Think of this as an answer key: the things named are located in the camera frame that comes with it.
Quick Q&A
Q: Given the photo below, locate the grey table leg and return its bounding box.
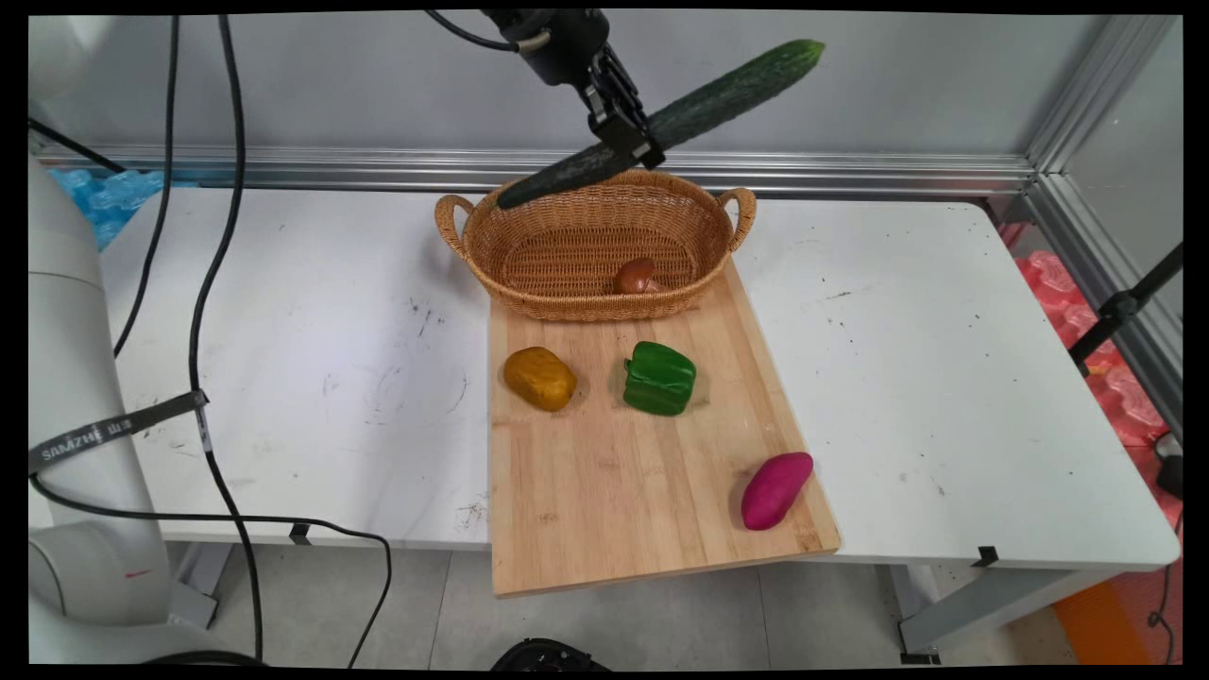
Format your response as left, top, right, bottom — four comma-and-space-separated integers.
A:
895, 565, 1120, 665
168, 542, 234, 631

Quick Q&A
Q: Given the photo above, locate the green toy bell pepper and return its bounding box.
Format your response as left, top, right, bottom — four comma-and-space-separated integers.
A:
622, 341, 699, 417

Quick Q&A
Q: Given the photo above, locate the aluminium side frame rail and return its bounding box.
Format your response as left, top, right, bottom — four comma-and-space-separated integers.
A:
1025, 175, 1183, 440

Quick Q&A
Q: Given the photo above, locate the woven wicker basket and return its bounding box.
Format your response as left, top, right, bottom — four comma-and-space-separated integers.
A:
434, 169, 758, 323

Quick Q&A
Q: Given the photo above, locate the grey velcro cable strap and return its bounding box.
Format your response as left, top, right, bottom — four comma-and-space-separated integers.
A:
28, 389, 211, 475

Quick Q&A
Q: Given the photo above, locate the thin black wall cable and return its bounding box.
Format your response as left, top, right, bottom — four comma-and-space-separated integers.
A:
1146, 510, 1183, 665

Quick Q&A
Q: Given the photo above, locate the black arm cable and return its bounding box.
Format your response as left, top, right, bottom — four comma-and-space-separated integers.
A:
112, 14, 182, 360
187, 14, 266, 665

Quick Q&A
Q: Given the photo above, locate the yellow-brown toy potato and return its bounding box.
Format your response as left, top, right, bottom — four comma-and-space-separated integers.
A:
502, 346, 579, 413

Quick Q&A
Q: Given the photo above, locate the black tripod stand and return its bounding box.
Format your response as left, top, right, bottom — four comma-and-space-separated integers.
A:
1067, 244, 1183, 379

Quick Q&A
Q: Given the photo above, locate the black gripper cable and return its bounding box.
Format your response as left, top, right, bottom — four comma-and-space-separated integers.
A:
422, 9, 522, 54

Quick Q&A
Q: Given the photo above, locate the purple toy sweet potato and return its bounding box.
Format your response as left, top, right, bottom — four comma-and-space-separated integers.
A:
741, 451, 815, 532

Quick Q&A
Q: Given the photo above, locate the brown toy mushroom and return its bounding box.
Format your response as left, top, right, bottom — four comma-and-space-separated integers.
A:
612, 257, 665, 296

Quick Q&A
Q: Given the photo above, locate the upright aluminium frame post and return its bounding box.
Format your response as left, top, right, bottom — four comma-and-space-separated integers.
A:
1025, 14, 1182, 176

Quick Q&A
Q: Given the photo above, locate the black round floor object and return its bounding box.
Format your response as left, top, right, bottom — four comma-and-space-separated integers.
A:
490, 637, 613, 672

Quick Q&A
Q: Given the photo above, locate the pink bubble wrap sheet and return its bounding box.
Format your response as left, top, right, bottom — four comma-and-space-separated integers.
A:
999, 222, 1183, 450

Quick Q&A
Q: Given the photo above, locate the orange floor mat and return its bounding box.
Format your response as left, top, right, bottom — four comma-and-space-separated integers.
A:
1051, 557, 1183, 665

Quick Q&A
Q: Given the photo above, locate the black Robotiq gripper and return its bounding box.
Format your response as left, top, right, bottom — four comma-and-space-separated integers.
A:
482, 9, 666, 171

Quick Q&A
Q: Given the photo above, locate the horizontal aluminium frame rail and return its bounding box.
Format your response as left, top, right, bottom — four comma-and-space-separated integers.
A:
28, 142, 1037, 197

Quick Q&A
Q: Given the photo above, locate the long dark green cucumber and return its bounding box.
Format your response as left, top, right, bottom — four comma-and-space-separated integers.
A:
495, 39, 826, 212

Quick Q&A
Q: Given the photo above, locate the long black floor cable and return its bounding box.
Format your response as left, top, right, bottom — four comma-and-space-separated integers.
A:
28, 472, 394, 669

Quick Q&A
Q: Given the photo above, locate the wooden cutting board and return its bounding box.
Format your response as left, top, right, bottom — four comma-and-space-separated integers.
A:
487, 257, 843, 598

